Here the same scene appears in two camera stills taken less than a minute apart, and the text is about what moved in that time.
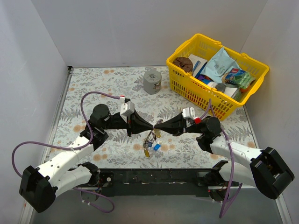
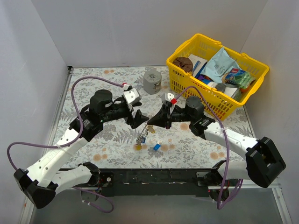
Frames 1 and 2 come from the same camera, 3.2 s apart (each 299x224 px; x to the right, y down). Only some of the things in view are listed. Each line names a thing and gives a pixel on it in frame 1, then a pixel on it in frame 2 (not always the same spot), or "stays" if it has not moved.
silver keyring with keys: [151, 138] to [141, 137]
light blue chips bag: [222, 63] stays
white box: [198, 63] stays
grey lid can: [221, 87] stays
